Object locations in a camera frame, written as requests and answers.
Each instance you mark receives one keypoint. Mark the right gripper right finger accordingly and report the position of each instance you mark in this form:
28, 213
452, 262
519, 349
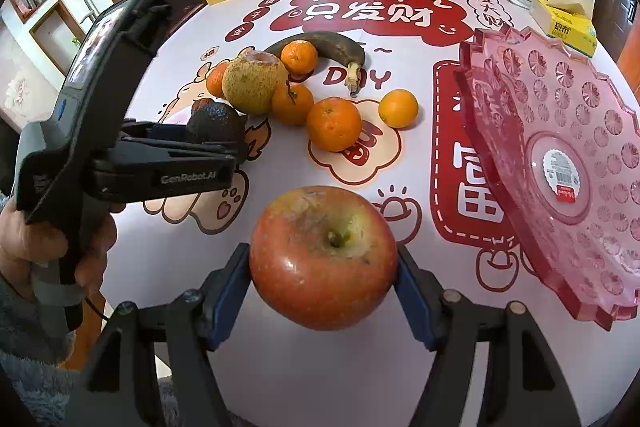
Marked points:
524, 385

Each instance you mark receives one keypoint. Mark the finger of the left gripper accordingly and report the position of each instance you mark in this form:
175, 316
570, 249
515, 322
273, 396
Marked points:
153, 161

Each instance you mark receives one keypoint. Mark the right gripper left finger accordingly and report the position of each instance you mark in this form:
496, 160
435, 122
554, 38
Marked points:
119, 385

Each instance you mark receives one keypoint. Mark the dark avocado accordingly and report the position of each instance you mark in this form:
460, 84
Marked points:
215, 122

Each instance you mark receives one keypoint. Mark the yellow brown pear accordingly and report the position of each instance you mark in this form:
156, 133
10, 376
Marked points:
250, 81

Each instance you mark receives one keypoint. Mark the mandarin with stem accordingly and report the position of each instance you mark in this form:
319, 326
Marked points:
291, 103

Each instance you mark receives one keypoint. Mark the large orange mandarin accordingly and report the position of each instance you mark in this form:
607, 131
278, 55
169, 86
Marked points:
333, 124

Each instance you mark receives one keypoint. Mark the red apple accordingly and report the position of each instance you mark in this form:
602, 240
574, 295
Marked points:
323, 257

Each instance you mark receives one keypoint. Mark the overripe black banana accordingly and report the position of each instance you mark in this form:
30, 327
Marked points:
336, 47

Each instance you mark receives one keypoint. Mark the pink plastic fruit plate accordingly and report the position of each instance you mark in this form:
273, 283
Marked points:
560, 153

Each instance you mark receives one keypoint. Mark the left hand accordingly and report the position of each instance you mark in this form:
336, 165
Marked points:
23, 245

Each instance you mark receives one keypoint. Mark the small dark red fruit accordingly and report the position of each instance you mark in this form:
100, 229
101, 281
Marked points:
200, 103

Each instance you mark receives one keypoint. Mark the yellow tissue box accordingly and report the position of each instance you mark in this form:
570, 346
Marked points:
567, 20

